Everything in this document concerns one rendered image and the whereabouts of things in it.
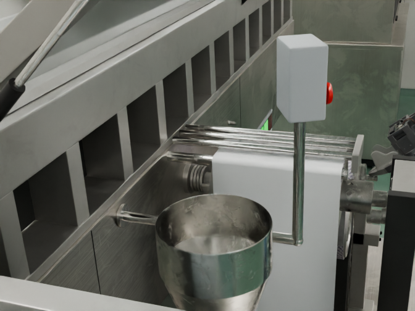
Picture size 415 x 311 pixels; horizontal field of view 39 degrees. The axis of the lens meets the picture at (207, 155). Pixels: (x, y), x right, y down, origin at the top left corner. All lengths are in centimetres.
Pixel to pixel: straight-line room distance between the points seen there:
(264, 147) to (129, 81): 29
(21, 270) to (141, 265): 36
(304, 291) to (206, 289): 54
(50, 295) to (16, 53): 20
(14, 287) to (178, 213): 30
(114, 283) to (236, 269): 37
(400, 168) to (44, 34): 73
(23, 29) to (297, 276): 82
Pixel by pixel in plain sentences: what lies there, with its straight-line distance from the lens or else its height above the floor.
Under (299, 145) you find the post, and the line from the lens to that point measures 80.
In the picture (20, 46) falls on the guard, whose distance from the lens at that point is 50.
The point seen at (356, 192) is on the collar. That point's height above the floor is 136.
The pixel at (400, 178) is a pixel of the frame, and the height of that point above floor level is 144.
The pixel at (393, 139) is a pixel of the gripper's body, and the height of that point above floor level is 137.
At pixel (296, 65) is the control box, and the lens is 74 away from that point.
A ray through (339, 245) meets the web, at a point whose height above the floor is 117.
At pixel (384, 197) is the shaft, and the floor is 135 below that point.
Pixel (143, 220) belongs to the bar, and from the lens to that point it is 95.
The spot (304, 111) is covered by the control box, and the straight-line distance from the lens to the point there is 76.
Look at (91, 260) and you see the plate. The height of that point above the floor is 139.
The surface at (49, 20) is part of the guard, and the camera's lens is 47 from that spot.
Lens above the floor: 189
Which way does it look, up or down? 24 degrees down
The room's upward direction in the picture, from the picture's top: 3 degrees counter-clockwise
